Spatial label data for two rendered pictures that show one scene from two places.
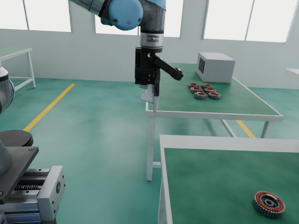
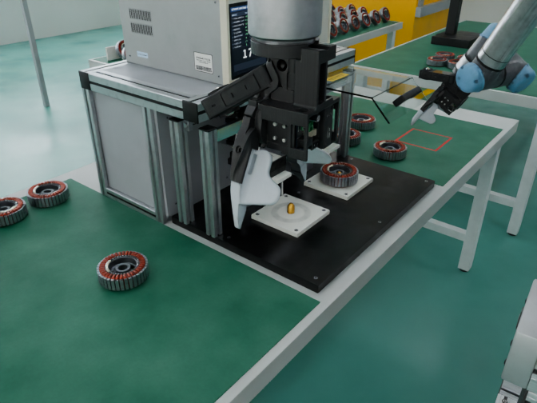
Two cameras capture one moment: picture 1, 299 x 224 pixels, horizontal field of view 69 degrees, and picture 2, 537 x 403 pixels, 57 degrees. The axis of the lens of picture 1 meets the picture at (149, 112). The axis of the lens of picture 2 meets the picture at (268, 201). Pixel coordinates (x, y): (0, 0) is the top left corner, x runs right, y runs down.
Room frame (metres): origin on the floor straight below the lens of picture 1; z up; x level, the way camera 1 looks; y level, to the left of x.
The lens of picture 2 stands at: (1.14, 0.33, 1.46)
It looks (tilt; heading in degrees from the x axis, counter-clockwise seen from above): 29 degrees down; 220
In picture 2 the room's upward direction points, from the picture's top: straight up
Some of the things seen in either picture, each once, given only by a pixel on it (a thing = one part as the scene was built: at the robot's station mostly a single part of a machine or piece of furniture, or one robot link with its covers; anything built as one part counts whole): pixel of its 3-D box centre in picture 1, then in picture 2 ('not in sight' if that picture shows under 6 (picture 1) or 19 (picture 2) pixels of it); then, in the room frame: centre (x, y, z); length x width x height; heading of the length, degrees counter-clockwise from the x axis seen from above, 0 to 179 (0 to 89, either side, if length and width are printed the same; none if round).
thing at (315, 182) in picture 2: not in sight; (338, 181); (-0.02, -0.36, 0.78); 0.15 x 0.15 x 0.01; 2
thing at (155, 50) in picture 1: (148, 65); (289, 96); (0.72, 0.01, 1.29); 0.09 x 0.08 x 0.12; 96
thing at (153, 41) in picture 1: (151, 40); (286, 17); (0.72, 0.00, 1.37); 0.08 x 0.08 x 0.05
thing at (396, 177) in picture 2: not in sight; (311, 200); (0.10, -0.37, 0.76); 0.64 x 0.47 x 0.02; 2
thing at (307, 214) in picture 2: not in sight; (290, 213); (0.22, -0.36, 0.78); 0.15 x 0.15 x 0.01; 2
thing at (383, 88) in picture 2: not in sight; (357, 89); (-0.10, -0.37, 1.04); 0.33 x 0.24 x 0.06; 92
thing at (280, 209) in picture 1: (268, 203); (123, 269); (0.65, -0.50, 0.77); 0.11 x 0.11 x 0.04
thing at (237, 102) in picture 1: (189, 109); not in sight; (2.48, -0.49, 0.37); 1.85 x 1.10 x 0.75; 2
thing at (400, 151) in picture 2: not in sight; (389, 149); (-0.34, -0.37, 0.77); 0.11 x 0.11 x 0.04
